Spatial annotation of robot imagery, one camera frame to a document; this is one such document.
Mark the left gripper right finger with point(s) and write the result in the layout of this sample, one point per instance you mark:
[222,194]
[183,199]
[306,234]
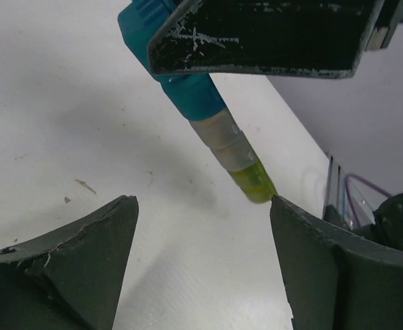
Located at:
[333,278]

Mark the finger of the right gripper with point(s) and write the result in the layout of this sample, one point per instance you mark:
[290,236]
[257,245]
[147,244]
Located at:
[307,39]

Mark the weekly pill organizer strip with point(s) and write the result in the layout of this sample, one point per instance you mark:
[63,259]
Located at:
[196,97]

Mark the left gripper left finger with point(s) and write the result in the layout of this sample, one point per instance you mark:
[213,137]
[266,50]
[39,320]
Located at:
[71,277]

